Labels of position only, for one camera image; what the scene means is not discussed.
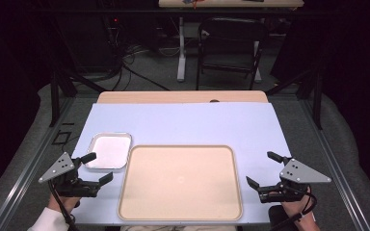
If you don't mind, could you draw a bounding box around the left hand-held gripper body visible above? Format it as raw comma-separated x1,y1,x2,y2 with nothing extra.
38,151,100,198

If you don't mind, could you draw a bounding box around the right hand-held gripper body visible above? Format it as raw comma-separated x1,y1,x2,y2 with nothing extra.
256,157,332,204

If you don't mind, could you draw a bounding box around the person's left hand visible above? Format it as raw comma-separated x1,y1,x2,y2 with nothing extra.
47,192,82,214

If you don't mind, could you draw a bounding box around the person's right hand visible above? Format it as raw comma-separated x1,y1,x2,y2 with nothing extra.
268,187,313,220

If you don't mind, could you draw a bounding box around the small white square dish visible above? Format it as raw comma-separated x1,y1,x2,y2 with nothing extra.
85,131,133,170

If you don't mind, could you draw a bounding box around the large beige plastic tray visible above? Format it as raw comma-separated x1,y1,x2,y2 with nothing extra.
117,144,244,222

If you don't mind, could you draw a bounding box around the pale blue table cover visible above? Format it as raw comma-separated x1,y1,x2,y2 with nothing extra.
71,102,293,226

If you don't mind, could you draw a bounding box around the light wooden table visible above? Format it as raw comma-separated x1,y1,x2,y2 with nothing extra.
95,90,270,105

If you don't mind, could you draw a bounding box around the black folding chair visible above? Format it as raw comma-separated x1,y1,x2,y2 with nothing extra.
196,16,270,91

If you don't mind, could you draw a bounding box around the white-legged wooden table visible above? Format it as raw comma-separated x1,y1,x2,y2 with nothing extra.
158,0,305,83

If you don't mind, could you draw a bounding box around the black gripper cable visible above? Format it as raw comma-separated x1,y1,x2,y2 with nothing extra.
274,184,318,231
47,180,80,231

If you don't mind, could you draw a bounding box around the black metal frame stand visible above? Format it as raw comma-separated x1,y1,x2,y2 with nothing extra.
49,57,109,128
264,64,324,131

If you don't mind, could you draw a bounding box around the bundle of floor cables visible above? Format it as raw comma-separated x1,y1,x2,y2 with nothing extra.
102,41,172,92

